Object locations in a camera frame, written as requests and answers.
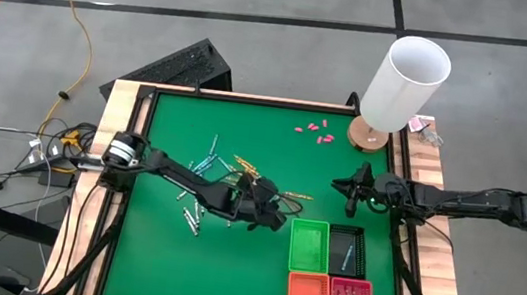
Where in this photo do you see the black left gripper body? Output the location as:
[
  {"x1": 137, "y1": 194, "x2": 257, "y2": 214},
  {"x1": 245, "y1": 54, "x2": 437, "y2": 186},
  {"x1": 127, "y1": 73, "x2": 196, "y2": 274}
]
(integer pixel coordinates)
[{"x1": 228, "y1": 171, "x2": 294, "y2": 236}]

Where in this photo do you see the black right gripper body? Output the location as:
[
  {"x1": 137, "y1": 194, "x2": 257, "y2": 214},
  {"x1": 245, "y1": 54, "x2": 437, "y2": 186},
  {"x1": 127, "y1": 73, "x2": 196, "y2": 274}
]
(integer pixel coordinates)
[{"x1": 343, "y1": 159, "x2": 401, "y2": 224}]

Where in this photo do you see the yellow crayon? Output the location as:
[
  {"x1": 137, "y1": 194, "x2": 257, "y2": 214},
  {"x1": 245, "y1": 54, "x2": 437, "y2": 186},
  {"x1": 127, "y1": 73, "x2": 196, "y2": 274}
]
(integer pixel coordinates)
[
  {"x1": 232, "y1": 153, "x2": 260, "y2": 173},
  {"x1": 283, "y1": 190, "x2": 315, "y2": 202},
  {"x1": 238, "y1": 162, "x2": 263, "y2": 178}
]

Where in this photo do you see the green plastic basket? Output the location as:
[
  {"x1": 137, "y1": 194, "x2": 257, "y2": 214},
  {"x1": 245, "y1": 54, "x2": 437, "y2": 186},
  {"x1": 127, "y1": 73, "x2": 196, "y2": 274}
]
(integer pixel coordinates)
[{"x1": 285, "y1": 217, "x2": 335, "y2": 276}]

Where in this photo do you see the black plastic basket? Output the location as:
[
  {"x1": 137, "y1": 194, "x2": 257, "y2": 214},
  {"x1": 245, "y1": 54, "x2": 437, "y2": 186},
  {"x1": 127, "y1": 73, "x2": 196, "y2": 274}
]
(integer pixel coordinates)
[{"x1": 323, "y1": 222, "x2": 372, "y2": 281}]

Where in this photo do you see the clear plastic wrap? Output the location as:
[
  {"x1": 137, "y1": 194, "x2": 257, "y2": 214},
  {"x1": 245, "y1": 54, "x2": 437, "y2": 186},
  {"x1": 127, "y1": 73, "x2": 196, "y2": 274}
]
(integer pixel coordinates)
[{"x1": 417, "y1": 125, "x2": 447, "y2": 149}]

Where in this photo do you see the pink packet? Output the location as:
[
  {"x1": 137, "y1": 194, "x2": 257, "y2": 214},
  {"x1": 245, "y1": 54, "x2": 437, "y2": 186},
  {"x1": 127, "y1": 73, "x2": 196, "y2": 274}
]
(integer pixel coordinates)
[{"x1": 406, "y1": 115, "x2": 427, "y2": 134}]

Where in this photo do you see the white cylinder lamp shade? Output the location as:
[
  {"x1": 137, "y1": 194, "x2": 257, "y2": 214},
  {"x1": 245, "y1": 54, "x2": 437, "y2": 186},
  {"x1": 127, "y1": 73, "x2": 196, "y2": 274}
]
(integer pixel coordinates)
[{"x1": 345, "y1": 28, "x2": 456, "y2": 163}]

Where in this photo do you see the black perforated case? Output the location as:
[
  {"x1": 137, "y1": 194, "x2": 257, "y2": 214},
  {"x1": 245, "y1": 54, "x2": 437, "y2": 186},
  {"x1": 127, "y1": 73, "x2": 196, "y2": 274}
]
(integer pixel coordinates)
[{"x1": 97, "y1": 26, "x2": 239, "y2": 115}]

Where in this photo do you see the yellow black power plug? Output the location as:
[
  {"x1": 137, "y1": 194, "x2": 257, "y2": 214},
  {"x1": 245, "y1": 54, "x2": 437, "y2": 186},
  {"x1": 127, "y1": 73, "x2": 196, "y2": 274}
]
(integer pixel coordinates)
[{"x1": 59, "y1": 127, "x2": 86, "y2": 150}]

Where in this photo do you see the black floor beam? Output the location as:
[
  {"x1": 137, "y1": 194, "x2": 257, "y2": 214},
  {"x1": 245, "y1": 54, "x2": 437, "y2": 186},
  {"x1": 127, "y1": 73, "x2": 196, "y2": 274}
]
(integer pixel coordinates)
[{"x1": 0, "y1": 195, "x2": 64, "y2": 247}]

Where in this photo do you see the black frame handle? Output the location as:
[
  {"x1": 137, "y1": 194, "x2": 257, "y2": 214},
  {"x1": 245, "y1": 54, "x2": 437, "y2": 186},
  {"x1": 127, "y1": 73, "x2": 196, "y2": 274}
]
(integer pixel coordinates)
[{"x1": 346, "y1": 90, "x2": 364, "y2": 111}]

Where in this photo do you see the black table frame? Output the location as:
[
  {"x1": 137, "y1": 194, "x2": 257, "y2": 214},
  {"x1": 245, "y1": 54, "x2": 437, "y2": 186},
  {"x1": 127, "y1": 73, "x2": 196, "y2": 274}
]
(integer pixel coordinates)
[{"x1": 41, "y1": 70, "x2": 494, "y2": 295}]

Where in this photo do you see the yellow extension cable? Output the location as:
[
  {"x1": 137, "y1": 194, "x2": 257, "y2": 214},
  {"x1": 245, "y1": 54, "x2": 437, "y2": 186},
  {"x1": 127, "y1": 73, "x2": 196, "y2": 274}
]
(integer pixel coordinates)
[{"x1": 12, "y1": 0, "x2": 101, "y2": 144}]

